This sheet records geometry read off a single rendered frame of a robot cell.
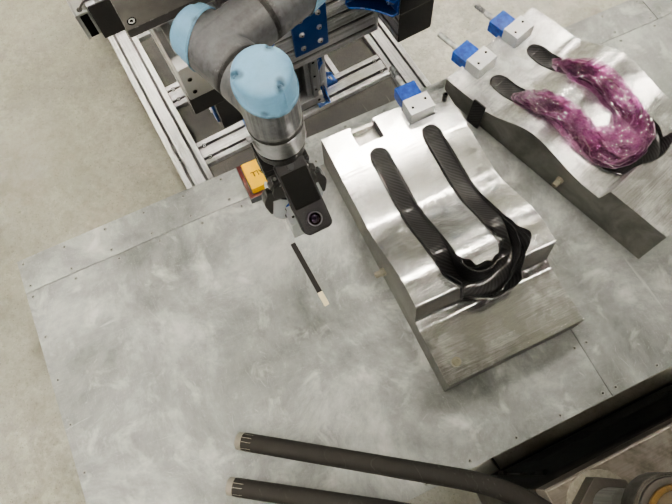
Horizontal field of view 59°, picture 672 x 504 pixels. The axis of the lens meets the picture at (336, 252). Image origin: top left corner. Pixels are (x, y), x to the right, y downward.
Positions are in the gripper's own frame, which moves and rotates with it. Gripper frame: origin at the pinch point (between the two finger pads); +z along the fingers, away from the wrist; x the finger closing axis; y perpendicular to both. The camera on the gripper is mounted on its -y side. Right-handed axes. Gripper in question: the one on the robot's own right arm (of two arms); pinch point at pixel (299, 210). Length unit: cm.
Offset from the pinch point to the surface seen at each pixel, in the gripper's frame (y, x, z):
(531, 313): -30.8, -28.6, 9.0
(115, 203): 75, 48, 95
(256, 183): 14.2, 4.2, 11.4
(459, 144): 2.2, -32.7, 6.5
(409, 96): 14.6, -28.6, 4.7
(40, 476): -2, 96, 95
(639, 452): -58, -35, 16
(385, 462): -41.7, 4.7, 6.3
